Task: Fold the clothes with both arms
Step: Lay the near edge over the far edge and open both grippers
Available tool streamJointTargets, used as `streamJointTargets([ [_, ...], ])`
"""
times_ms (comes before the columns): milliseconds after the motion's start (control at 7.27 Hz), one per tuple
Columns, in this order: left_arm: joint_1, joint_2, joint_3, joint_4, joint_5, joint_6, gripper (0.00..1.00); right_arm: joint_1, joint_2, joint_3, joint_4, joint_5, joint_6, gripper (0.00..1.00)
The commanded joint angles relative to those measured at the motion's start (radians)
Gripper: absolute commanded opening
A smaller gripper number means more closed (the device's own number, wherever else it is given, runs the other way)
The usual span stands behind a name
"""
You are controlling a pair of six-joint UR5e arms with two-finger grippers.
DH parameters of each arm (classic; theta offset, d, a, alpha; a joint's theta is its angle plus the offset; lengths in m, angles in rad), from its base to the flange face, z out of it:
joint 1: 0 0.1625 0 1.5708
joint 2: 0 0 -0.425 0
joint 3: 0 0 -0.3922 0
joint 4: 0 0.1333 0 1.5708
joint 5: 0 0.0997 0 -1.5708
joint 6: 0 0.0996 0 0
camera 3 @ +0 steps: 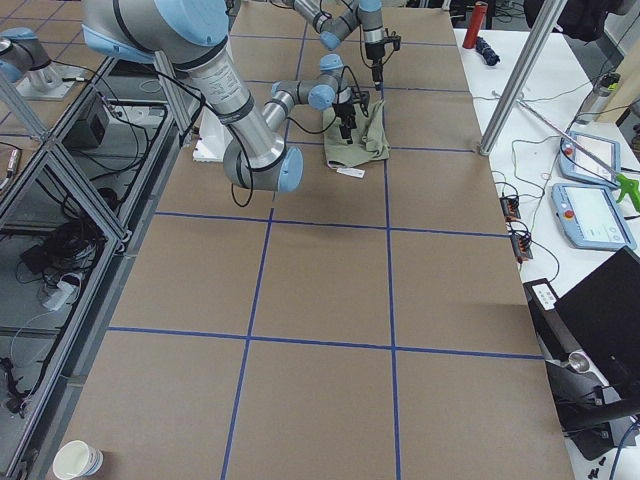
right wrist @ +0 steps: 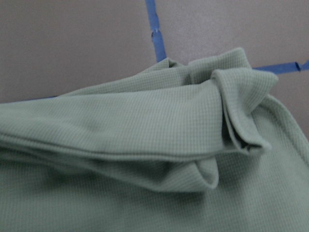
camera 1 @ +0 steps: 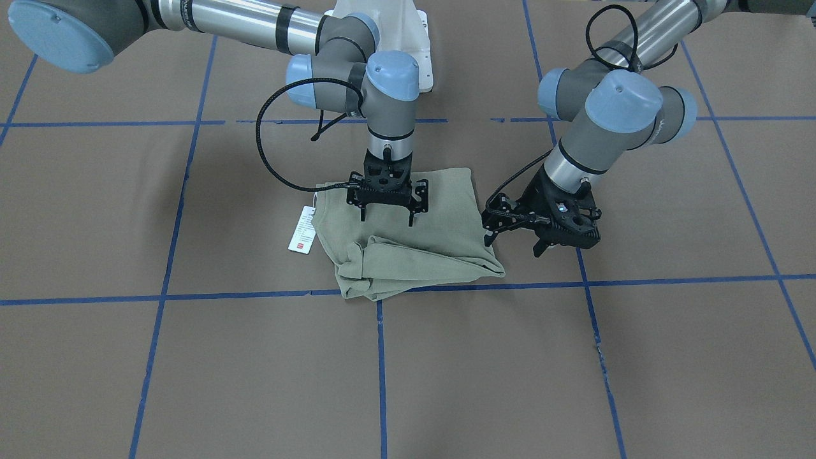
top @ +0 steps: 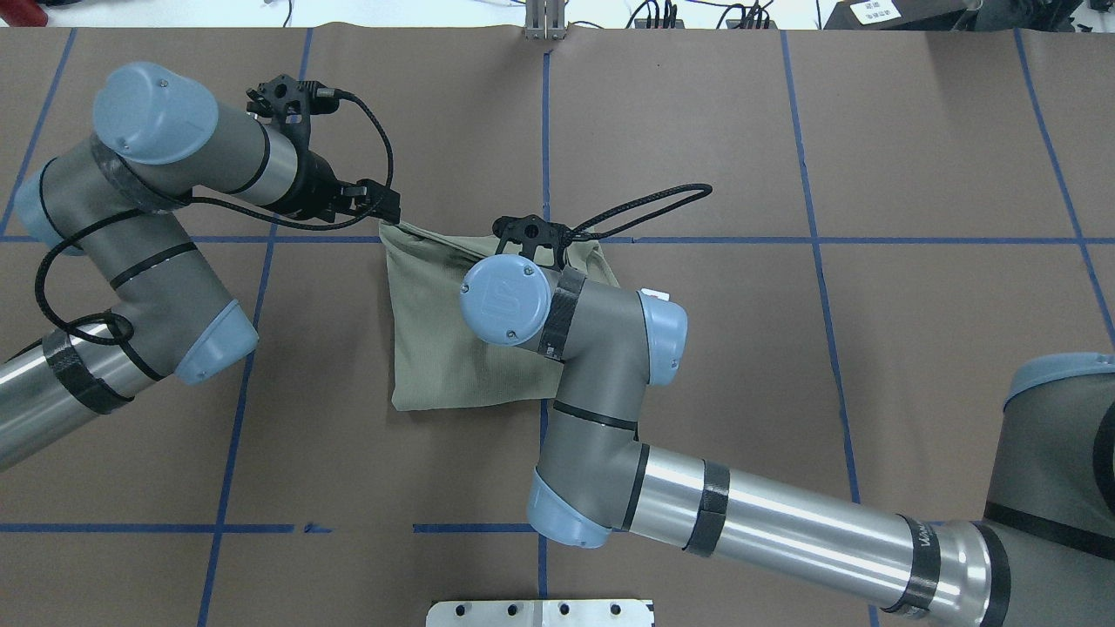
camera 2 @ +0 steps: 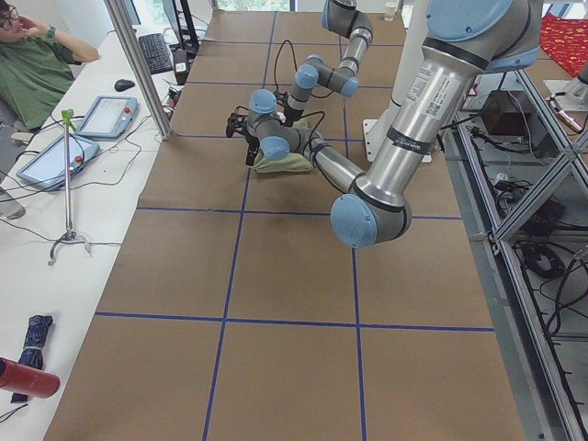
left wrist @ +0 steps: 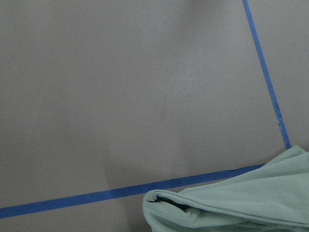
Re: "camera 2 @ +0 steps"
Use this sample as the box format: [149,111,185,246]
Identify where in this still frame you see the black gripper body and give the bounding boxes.
[225,106,260,149]
[274,90,306,127]

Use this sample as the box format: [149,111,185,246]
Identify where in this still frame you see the green long sleeve shirt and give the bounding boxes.
[252,119,313,174]

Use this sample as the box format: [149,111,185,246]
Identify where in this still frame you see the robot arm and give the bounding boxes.
[226,1,542,248]
[283,0,374,127]

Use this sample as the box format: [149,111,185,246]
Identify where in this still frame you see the black box with label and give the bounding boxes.
[172,49,189,85]

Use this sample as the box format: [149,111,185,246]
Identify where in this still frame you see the black keyboard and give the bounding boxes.
[138,33,173,74]

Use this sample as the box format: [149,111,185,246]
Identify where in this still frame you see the black computer mouse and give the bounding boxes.
[114,79,135,92]

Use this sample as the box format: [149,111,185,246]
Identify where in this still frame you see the white paper cup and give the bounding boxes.
[384,0,398,21]

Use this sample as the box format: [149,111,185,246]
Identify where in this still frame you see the teach pendant far side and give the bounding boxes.
[17,135,100,190]

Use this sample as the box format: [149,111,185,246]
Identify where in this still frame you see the person in green shirt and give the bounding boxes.
[1,1,99,131]

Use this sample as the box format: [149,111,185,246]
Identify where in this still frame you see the black power box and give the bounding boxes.
[481,90,548,142]

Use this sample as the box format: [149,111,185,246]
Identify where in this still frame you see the folded dark blue umbrella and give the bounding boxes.
[11,315,53,403]

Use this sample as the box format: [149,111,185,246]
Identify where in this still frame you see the red cylindrical bottle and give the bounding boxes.
[1,357,61,399]

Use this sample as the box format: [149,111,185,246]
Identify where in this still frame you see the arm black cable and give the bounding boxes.
[302,110,325,162]
[272,39,336,100]

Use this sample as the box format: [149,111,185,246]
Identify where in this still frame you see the teach pendant near post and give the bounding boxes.
[74,96,139,141]

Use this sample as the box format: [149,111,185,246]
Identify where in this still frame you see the white camera mast pedestal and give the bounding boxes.
[363,0,429,163]

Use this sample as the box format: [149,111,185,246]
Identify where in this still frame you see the aluminium frame post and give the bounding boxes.
[104,0,172,141]

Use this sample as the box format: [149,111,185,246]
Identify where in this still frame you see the green handled reacher grabber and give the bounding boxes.
[48,108,92,266]

